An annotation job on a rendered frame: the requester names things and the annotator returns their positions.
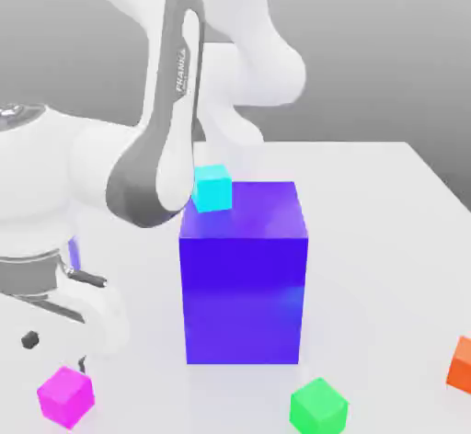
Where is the small green cube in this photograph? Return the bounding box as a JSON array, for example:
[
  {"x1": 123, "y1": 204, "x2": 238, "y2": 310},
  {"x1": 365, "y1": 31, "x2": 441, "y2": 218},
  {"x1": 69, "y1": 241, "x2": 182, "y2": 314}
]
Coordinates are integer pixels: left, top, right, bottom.
[{"x1": 288, "y1": 376, "x2": 350, "y2": 434}]

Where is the large blue box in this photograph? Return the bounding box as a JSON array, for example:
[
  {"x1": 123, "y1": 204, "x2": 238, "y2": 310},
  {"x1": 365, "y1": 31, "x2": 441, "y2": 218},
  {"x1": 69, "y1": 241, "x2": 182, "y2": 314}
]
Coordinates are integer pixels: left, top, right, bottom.
[{"x1": 178, "y1": 180, "x2": 309, "y2": 366}]

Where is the small magenta cube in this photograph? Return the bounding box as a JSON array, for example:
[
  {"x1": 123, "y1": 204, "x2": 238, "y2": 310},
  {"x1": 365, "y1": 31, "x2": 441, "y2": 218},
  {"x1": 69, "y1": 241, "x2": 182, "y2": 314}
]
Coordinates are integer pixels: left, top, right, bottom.
[{"x1": 35, "y1": 364, "x2": 96, "y2": 430}]

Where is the small orange cube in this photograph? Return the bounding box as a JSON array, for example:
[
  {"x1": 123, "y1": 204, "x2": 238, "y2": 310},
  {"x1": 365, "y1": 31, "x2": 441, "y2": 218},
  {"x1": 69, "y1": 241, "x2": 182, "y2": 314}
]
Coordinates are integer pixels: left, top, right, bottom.
[{"x1": 445, "y1": 335, "x2": 471, "y2": 394}]

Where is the small cyan cube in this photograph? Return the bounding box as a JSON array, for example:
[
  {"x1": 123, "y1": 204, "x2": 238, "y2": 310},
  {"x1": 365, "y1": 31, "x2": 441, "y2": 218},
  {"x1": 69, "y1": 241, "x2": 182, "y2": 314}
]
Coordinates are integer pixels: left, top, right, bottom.
[{"x1": 190, "y1": 163, "x2": 234, "y2": 214}]

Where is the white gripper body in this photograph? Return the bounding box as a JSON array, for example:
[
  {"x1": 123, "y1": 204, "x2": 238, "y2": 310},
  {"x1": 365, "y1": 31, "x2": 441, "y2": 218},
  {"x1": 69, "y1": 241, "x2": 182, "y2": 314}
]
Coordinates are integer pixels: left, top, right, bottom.
[{"x1": 0, "y1": 281, "x2": 131, "y2": 371}]

